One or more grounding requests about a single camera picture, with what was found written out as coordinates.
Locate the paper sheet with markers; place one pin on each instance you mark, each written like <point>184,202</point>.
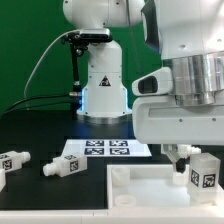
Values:
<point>106,148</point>

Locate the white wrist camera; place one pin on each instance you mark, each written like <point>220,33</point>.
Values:
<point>159,82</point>

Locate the white obstacle bar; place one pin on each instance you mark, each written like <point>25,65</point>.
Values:
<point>2,179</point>
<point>96,217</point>

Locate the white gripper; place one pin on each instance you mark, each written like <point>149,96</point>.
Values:
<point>158,120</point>

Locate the white obstacle front bar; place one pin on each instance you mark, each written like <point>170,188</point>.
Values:
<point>96,217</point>

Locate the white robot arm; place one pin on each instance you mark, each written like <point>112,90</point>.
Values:
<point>183,102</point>

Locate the black camera stand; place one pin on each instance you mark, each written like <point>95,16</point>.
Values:
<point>94,96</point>

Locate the white obstacle left bar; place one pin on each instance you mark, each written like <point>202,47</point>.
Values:
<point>2,179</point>

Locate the white square table top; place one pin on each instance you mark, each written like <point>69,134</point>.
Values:
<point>151,186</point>

